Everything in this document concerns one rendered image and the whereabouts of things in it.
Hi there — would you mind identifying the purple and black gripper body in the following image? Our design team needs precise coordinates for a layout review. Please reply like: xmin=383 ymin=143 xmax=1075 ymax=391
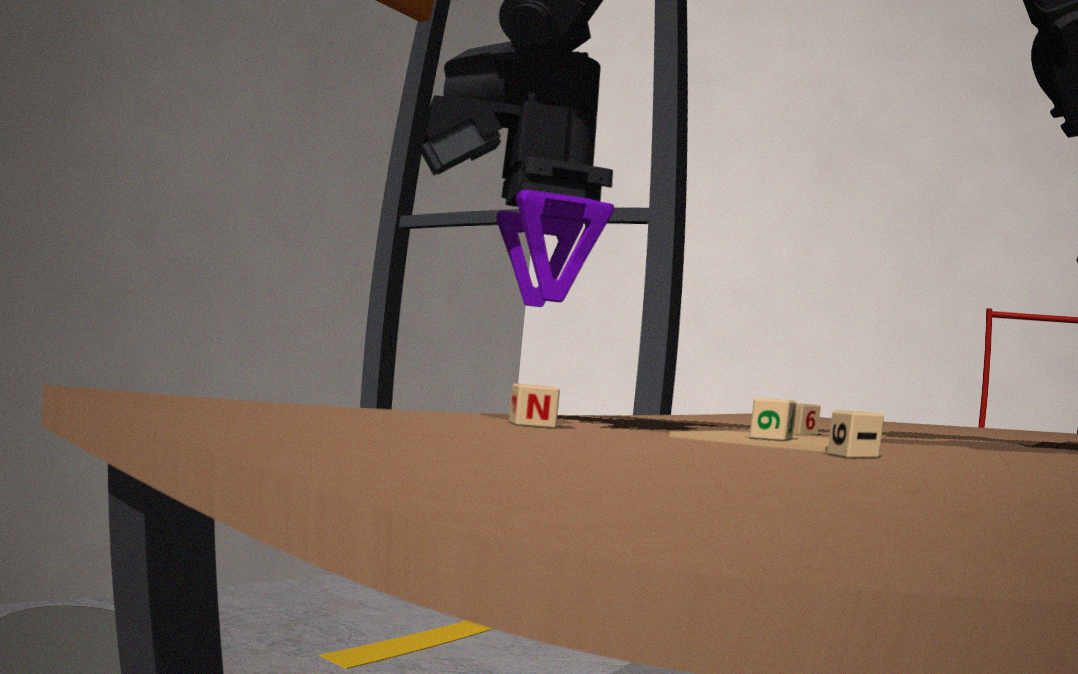
xmin=502 ymin=105 xmax=613 ymax=207

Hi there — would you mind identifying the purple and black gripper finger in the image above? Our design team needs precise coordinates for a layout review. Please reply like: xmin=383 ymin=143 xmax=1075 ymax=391
xmin=516 ymin=190 xmax=614 ymax=303
xmin=497 ymin=211 xmax=583 ymax=307

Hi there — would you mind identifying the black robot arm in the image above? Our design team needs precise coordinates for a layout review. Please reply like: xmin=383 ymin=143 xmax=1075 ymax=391
xmin=420 ymin=0 xmax=1078 ymax=179

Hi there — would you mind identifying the tan flat mat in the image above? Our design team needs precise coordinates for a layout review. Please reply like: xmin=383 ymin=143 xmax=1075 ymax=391
xmin=669 ymin=430 xmax=829 ymax=452

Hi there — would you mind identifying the beige letter block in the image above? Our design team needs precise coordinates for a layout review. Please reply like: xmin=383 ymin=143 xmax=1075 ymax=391
xmin=509 ymin=383 xmax=559 ymax=429
xmin=749 ymin=398 xmax=797 ymax=441
xmin=827 ymin=410 xmax=884 ymax=459
xmin=793 ymin=403 xmax=821 ymax=435

